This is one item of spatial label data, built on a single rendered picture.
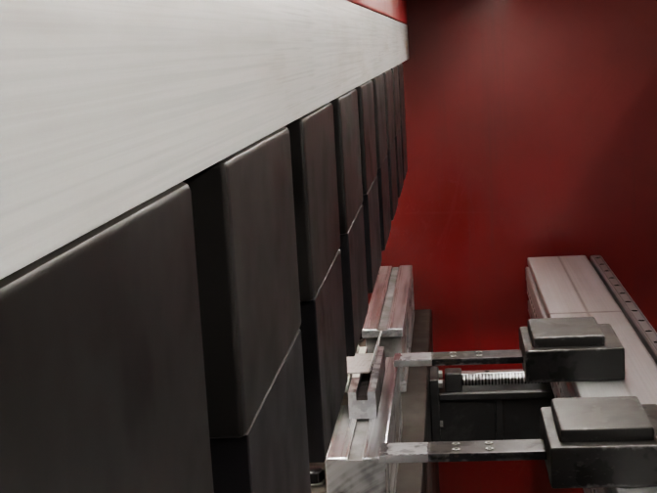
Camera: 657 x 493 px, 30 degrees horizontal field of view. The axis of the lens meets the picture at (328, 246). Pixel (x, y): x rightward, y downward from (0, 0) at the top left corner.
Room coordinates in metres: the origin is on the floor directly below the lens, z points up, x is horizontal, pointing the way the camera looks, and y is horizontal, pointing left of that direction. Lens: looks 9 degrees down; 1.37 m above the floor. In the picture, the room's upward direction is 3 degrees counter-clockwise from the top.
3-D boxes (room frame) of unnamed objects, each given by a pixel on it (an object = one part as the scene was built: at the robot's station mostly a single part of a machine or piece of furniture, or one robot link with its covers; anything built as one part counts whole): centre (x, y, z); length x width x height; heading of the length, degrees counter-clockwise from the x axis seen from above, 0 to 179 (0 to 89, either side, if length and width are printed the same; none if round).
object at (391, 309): (1.96, -0.10, 0.92); 0.50 x 0.06 x 0.10; 174
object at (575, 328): (1.40, -0.20, 1.01); 0.26 x 0.12 x 0.05; 84
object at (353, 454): (1.35, -0.03, 0.92); 0.39 x 0.06 x 0.10; 174
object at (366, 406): (1.39, -0.04, 0.99); 0.20 x 0.03 x 0.03; 174
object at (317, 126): (0.64, 0.04, 1.26); 0.15 x 0.09 x 0.17; 174
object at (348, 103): (0.84, 0.02, 1.26); 0.15 x 0.09 x 0.17; 174
